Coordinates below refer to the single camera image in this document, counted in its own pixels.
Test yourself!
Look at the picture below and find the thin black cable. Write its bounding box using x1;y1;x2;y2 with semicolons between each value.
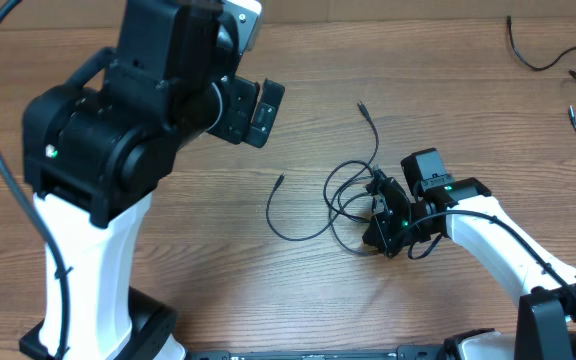
265;100;382;243

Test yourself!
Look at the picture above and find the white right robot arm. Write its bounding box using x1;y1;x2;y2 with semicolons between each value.
362;148;576;359

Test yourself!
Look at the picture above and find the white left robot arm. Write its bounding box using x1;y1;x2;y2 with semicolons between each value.
19;0;285;359

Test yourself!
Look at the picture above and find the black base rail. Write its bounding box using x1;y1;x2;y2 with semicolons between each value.
182;327;519;360

